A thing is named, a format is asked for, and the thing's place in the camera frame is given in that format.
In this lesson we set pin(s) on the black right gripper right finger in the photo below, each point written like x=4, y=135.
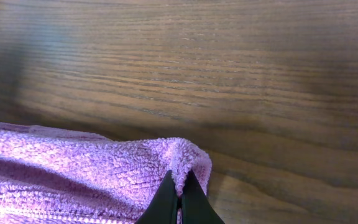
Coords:
x=194, y=204

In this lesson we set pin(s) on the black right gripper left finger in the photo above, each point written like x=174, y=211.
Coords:
x=163, y=208

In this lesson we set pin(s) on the purple microfiber cloth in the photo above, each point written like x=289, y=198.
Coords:
x=50, y=175

